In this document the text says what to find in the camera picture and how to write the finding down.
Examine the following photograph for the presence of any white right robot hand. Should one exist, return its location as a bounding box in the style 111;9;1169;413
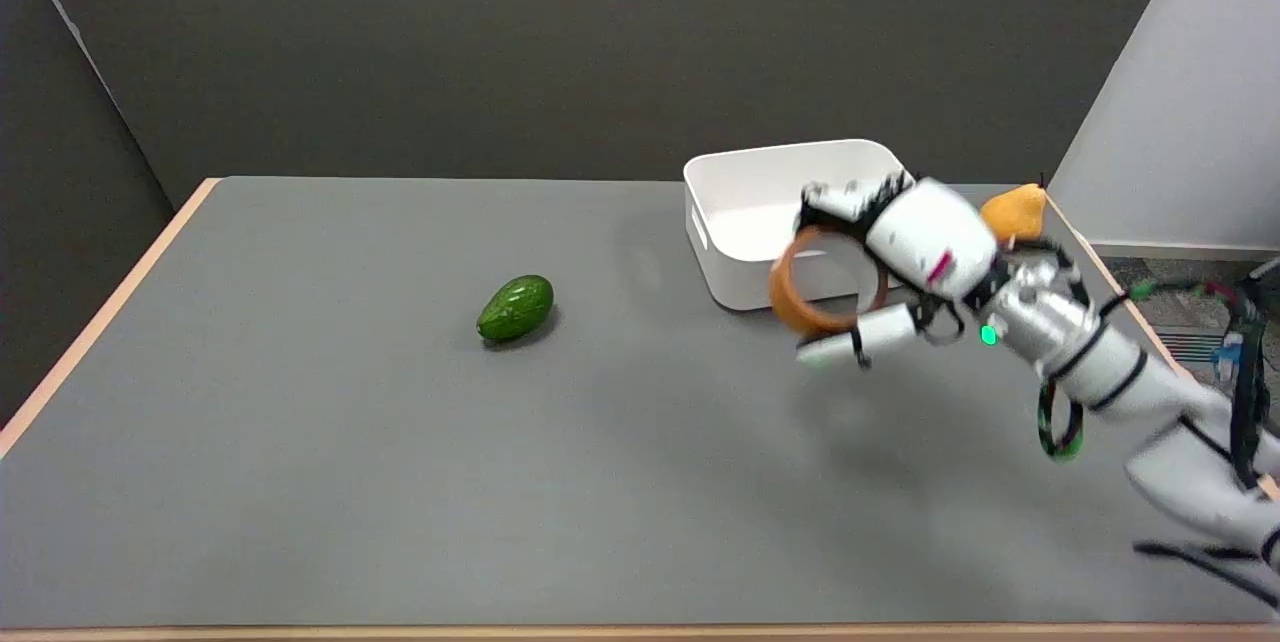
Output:
795;172;1011;370

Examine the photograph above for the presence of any yellow tape roll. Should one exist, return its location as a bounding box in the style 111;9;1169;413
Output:
768;225;890;338

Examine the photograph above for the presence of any white plastic box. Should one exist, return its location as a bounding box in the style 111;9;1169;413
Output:
683;138;926;313

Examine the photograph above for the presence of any orange pear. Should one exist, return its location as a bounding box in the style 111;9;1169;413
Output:
979;182;1049;245

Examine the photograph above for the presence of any green avocado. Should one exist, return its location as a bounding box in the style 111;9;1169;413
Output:
476;274;555;344

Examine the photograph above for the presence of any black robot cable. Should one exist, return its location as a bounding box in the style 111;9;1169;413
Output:
1035;267;1280;608

